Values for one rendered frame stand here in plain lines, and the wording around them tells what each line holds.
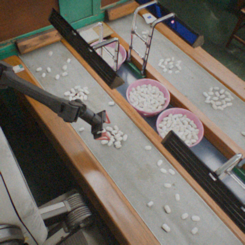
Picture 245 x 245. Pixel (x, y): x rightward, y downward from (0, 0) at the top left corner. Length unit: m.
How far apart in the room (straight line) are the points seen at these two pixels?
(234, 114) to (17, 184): 1.42
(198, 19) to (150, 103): 2.27
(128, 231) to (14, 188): 0.76
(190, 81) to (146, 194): 0.84
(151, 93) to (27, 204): 1.27
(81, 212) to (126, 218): 0.20
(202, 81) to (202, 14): 2.12
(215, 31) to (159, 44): 1.70
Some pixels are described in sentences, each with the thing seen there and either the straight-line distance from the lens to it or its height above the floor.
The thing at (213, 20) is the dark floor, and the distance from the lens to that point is 3.90.
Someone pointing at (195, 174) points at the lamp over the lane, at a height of 1.07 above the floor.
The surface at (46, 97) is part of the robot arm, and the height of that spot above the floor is 1.11.
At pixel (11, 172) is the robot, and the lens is 0.68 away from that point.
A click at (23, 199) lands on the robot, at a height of 1.44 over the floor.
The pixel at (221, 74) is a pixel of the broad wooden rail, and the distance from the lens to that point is 1.99.
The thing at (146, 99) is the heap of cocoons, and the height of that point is 0.74.
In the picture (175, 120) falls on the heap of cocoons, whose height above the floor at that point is 0.74.
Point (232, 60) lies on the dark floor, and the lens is 3.41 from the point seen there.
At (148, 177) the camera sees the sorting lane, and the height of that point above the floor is 0.74.
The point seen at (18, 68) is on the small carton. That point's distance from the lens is 1.85.
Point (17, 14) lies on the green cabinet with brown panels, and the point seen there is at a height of 1.01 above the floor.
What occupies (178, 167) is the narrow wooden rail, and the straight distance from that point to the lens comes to 1.47.
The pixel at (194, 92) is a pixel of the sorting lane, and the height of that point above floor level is 0.74.
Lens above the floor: 2.04
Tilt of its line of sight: 54 degrees down
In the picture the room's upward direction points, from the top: 8 degrees clockwise
